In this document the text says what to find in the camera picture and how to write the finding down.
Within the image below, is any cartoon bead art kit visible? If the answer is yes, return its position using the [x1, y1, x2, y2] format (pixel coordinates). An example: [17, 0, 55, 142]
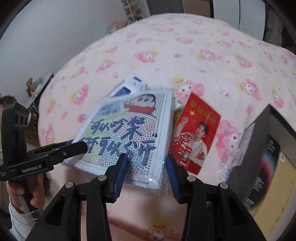
[63, 89, 174, 190]

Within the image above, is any white toy shelf rack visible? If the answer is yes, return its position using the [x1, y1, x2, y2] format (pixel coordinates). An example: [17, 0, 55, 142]
[121, 0, 151, 23]

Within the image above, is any black rainbow Smart Devil box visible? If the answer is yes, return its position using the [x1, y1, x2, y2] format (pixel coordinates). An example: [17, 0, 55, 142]
[227, 123, 280, 216]

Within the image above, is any grey room door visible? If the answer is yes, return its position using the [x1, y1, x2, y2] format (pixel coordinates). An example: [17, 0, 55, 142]
[146, 0, 184, 15]

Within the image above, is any grey side shelf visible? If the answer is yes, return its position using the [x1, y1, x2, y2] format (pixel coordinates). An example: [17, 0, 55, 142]
[25, 71, 54, 109]

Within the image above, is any red celebrity card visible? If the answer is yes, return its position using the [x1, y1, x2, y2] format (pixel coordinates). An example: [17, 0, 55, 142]
[169, 93, 221, 175]

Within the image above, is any person's left hand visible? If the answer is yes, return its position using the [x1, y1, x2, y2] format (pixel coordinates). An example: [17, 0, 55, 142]
[5, 173, 46, 214]

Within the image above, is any black cardboard storage box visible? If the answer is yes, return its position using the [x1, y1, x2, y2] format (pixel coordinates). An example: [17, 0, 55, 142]
[226, 104, 296, 241]

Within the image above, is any pink cartoon bed blanket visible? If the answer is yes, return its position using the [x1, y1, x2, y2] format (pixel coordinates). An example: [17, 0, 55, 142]
[38, 14, 295, 240]

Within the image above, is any blue white small box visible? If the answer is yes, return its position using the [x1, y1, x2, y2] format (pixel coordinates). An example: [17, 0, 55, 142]
[105, 75, 149, 99]

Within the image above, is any white wardrobe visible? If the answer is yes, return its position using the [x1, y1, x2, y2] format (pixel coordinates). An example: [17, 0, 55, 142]
[210, 0, 266, 40]

